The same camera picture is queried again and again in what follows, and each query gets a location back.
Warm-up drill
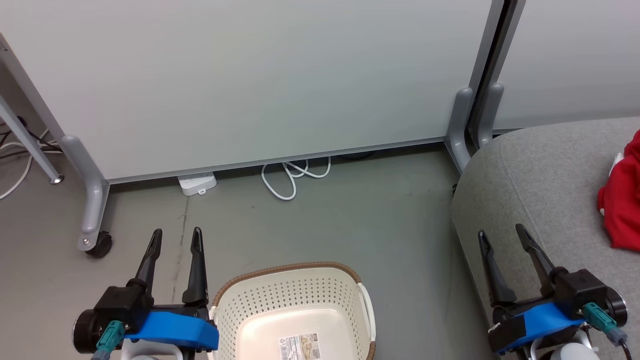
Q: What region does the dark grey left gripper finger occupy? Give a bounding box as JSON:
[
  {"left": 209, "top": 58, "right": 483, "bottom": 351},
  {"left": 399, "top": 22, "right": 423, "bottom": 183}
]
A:
[
  {"left": 181, "top": 227, "right": 209, "bottom": 307},
  {"left": 134, "top": 229, "right": 163, "bottom": 291}
]

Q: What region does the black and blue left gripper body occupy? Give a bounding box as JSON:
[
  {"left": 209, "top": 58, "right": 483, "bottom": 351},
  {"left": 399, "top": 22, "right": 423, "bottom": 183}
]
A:
[{"left": 72, "top": 280, "right": 220, "bottom": 353}]

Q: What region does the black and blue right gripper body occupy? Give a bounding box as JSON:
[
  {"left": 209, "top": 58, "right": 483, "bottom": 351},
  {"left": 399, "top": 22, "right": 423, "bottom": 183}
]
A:
[{"left": 487, "top": 269, "right": 628, "bottom": 355}]

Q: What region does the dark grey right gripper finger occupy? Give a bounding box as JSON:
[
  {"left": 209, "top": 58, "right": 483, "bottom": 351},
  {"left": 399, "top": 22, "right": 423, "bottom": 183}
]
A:
[
  {"left": 477, "top": 230, "right": 517, "bottom": 307},
  {"left": 515, "top": 223, "right": 568, "bottom": 296}
]

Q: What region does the red and white garment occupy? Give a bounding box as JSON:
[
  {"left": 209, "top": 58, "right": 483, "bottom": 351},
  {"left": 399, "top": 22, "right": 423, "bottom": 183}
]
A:
[{"left": 597, "top": 129, "right": 640, "bottom": 252}]

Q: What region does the cream perforated laundry basket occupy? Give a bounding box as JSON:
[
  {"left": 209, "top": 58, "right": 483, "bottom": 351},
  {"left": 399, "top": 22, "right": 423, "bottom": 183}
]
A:
[{"left": 209, "top": 261, "right": 377, "bottom": 360}]

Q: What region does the printed sticker inside basket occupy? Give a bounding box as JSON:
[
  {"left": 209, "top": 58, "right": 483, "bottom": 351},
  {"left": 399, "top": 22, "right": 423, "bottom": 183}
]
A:
[{"left": 278, "top": 333, "right": 321, "bottom": 360}]

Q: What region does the black caster wheel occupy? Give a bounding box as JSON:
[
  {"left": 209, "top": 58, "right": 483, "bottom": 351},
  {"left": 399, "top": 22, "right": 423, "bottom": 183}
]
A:
[{"left": 85, "top": 231, "right": 113, "bottom": 259}]

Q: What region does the grey fabric sofa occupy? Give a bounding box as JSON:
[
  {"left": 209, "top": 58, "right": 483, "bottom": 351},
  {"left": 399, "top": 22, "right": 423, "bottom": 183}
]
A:
[{"left": 451, "top": 117, "right": 640, "bottom": 360}]

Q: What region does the curved grey partition leg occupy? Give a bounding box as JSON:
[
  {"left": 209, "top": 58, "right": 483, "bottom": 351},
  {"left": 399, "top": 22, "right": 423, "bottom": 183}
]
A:
[{"left": 60, "top": 134, "right": 111, "bottom": 252}]

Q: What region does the white power strip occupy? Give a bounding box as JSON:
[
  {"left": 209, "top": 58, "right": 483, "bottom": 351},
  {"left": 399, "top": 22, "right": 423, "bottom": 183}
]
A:
[{"left": 177, "top": 172, "right": 218, "bottom": 197}]

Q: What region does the grey partition foot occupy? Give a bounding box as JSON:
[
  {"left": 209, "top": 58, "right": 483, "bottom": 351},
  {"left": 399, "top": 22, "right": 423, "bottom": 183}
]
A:
[
  {"left": 445, "top": 87, "right": 474, "bottom": 173},
  {"left": 476, "top": 82, "right": 505, "bottom": 149}
]

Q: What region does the thin grey table leg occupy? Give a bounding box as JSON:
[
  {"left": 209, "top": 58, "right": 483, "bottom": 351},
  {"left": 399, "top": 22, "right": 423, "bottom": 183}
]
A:
[{"left": 0, "top": 95, "right": 65, "bottom": 185}]

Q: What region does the wide white partition panel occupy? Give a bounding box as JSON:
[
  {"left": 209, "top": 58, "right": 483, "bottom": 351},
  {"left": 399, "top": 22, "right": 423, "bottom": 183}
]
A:
[{"left": 0, "top": 0, "right": 493, "bottom": 185}]

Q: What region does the narrow white partition panel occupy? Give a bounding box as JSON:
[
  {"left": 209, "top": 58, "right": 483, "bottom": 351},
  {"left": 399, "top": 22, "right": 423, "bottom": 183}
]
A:
[{"left": 492, "top": 0, "right": 640, "bottom": 132}]

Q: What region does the black right arm cable teal plug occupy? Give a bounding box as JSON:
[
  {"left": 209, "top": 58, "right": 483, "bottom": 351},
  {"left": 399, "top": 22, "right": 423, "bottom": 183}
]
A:
[{"left": 582, "top": 302, "right": 635, "bottom": 360}]

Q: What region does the black arm cable teal plug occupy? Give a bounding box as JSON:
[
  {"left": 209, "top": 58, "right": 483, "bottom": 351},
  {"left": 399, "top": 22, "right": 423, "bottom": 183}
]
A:
[
  {"left": 91, "top": 320, "right": 126, "bottom": 360},
  {"left": 582, "top": 302, "right": 635, "bottom": 360}
]

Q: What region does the black left arm cable teal plug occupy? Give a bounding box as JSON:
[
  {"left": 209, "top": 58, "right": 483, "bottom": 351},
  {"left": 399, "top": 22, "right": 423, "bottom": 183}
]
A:
[{"left": 91, "top": 320, "right": 126, "bottom": 360}]

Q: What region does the looped white power cable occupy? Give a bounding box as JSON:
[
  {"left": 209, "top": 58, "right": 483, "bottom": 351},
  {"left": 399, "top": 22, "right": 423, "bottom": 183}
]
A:
[{"left": 261, "top": 156, "right": 332, "bottom": 202}]

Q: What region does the white floor cable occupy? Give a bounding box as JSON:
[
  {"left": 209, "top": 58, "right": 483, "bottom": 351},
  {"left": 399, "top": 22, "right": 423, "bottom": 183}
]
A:
[{"left": 0, "top": 129, "right": 53, "bottom": 201}]

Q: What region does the black floor cable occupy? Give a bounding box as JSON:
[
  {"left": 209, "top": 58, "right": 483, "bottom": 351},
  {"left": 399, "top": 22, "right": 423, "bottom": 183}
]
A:
[{"left": 0, "top": 117, "right": 63, "bottom": 161}]

